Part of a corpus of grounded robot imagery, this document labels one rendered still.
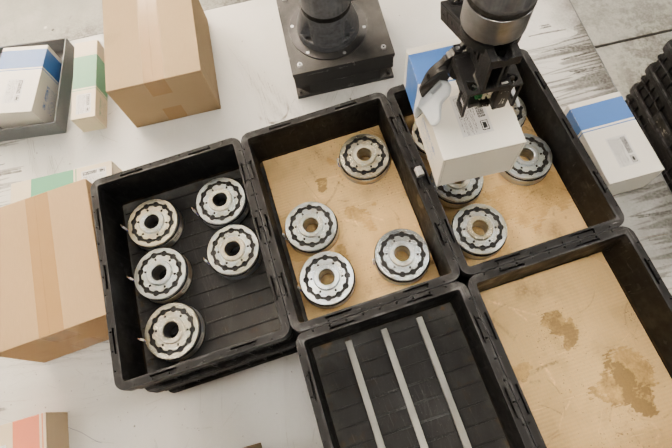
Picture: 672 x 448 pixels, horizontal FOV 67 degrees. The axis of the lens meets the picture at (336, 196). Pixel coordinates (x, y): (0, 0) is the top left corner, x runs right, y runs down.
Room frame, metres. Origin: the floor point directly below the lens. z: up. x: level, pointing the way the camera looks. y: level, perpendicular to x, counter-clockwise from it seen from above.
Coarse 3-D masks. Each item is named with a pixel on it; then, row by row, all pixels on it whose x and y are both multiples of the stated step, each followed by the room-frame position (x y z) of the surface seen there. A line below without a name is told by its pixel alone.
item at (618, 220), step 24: (552, 96) 0.48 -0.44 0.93; (408, 144) 0.44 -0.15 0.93; (576, 144) 0.37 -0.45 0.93; (432, 192) 0.33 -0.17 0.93; (600, 192) 0.27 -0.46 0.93; (456, 240) 0.24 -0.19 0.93; (552, 240) 0.20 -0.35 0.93; (576, 240) 0.19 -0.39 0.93; (480, 264) 0.19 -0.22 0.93; (504, 264) 0.18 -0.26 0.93
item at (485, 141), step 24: (432, 48) 0.49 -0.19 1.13; (408, 72) 0.47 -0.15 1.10; (408, 96) 0.46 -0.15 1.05; (456, 96) 0.39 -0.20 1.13; (456, 120) 0.35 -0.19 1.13; (480, 120) 0.35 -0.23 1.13; (504, 120) 0.34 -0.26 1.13; (432, 144) 0.34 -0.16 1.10; (456, 144) 0.32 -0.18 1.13; (480, 144) 0.31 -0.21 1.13; (504, 144) 0.30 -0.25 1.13; (432, 168) 0.32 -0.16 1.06; (456, 168) 0.30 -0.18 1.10; (480, 168) 0.30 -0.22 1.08; (504, 168) 0.30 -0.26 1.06
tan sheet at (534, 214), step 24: (408, 120) 0.54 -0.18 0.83; (528, 120) 0.49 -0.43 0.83; (552, 168) 0.37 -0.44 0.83; (504, 192) 0.34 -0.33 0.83; (528, 192) 0.33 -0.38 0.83; (552, 192) 0.32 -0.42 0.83; (504, 216) 0.29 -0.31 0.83; (528, 216) 0.28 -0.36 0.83; (552, 216) 0.27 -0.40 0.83; (576, 216) 0.26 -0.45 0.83; (528, 240) 0.24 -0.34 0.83
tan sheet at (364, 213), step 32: (288, 160) 0.51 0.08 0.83; (320, 160) 0.49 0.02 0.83; (288, 192) 0.43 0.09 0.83; (320, 192) 0.42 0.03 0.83; (352, 192) 0.40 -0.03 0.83; (384, 192) 0.39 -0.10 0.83; (352, 224) 0.34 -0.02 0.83; (384, 224) 0.32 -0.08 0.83; (416, 224) 0.31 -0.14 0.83; (352, 256) 0.27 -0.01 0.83; (384, 288) 0.20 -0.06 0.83
